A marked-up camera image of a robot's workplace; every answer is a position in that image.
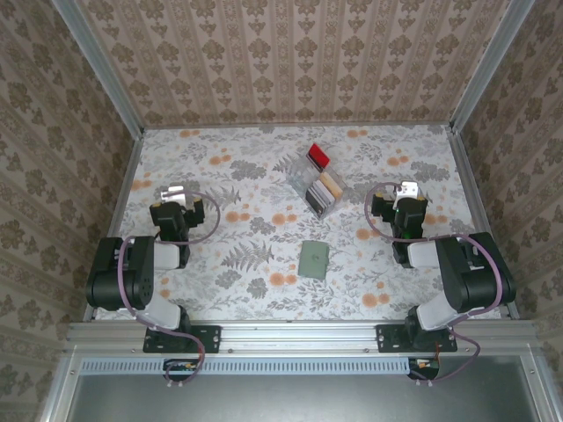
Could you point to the black connector box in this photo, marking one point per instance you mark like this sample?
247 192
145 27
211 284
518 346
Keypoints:
424 367
180 368

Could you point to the beige card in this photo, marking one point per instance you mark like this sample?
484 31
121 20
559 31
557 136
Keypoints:
332 184

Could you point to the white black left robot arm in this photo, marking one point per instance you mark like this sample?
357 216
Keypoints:
119 277

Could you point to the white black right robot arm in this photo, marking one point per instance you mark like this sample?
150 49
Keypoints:
475 272

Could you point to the green card holder wallet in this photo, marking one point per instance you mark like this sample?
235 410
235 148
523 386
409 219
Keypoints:
313 259

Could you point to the aluminium side rail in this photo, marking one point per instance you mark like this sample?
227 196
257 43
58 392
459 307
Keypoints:
467 176
124 184

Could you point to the clear acrylic card stand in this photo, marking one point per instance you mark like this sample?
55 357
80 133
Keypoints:
299 176

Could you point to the red card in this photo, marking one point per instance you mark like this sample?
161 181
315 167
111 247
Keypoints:
319 154

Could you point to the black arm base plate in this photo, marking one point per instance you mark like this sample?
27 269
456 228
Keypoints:
211 338
387 338

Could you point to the dark grey card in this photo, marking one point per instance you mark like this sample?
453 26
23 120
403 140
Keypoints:
314 201

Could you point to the aluminium corner post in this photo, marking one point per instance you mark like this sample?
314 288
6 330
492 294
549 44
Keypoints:
100 66
492 61

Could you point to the light grey card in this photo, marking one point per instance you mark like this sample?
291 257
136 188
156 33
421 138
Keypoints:
325 192

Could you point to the aluminium mounting rail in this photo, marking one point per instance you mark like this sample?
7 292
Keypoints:
299 334

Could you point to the grey metal panel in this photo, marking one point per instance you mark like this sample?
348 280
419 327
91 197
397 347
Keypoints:
299 400

